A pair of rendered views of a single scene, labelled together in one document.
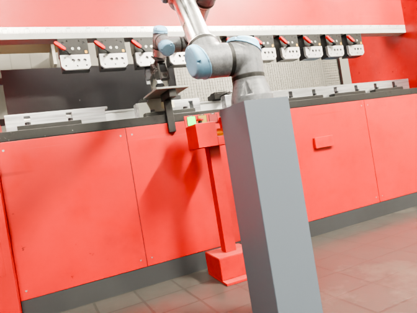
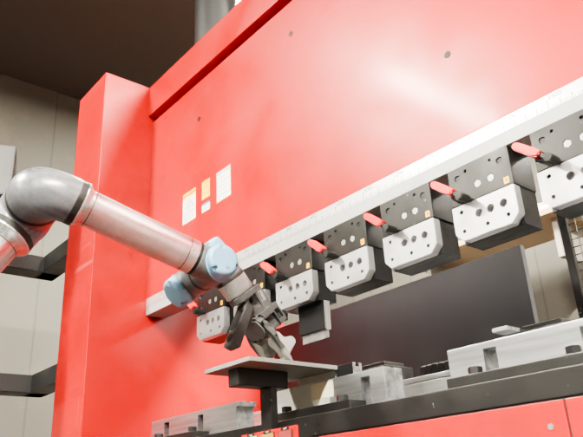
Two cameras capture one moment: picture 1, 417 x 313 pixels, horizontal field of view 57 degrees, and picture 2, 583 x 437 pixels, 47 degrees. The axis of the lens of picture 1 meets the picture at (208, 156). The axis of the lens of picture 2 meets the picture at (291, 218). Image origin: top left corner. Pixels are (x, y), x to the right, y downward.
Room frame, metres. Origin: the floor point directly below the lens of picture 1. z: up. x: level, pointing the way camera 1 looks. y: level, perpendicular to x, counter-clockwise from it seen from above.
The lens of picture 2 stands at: (1.71, -1.38, 0.70)
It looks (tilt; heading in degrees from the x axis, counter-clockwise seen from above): 23 degrees up; 74
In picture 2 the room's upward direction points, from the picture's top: 3 degrees counter-clockwise
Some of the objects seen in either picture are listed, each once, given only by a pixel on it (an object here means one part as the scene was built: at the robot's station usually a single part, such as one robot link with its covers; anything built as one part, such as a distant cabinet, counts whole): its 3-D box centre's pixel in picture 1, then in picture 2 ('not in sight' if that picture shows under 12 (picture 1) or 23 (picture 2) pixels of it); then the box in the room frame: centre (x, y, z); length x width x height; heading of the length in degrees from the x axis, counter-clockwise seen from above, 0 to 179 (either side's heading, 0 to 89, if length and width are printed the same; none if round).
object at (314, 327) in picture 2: (153, 75); (314, 322); (2.23, 0.24, 1.13); 0.10 x 0.02 x 0.10; 115
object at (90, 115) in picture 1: (59, 120); (199, 428); (2.00, 0.74, 0.92); 0.50 x 0.06 x 0.10; 115
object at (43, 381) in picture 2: not in sight; (29, 378); (1.44, 1.31, 1.17); 0.40 x 0.24 x 0.07; 115
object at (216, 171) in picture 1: (220, 198); not in sight; (1.97, -0.03, 0.39); 0.06 x 0.06 x 0.54; 21
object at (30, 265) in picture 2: not in sight; (42, 255); (1.44, 1.31, 1.66); 0.40 x 0.24 x 0.07; 115
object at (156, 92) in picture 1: (165, 92); (271, 369); (2.09, 0.18, 1.00); 0.26 x 0.18 x 0.01; 25
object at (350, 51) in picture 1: (351, 46); not in sight; (2.88, -1.19, 1.26); 0.15 x 0.09 x 0.17; 115
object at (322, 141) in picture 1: (323, 141); not in sight; (2.51, -0.76, 0.58); 0.15 x 0.02 x 0.07; 115
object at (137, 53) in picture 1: (146, 53); (304, 277); (2.22, 0.26, 1.26); 0.15 x 0.09 x 0.17; 115
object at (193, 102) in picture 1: (168, 109); (335, 401); (2.25, 0.19, 0.92); 0.39 x 0.06 x 0.10; 115
